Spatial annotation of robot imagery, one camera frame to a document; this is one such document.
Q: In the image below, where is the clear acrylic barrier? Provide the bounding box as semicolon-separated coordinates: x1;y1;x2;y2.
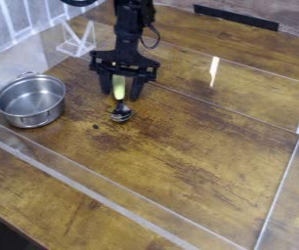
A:
0;124;246;250
254;127;299;250

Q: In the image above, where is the small steel pot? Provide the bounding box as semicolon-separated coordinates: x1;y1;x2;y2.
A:
0;71;66;129

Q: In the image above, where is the clear acrylic triangle bracket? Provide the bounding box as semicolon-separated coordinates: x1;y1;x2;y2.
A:
55;21;95;58

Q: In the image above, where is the black strip on table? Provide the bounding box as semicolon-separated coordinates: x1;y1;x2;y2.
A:
193;4;278;31

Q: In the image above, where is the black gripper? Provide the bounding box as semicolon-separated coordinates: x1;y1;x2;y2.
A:
89;50;159;101

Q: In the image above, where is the green handled metal spoon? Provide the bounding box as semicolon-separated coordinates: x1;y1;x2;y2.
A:
110;75;133;122

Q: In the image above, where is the clear acrylic barrier front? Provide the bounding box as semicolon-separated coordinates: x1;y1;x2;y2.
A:
0;124;246;250

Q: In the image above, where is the clear acrylic barrier right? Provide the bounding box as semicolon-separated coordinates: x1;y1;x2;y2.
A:
254;127;299;250

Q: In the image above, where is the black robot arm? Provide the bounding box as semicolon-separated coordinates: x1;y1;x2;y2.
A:
89;0;159;101

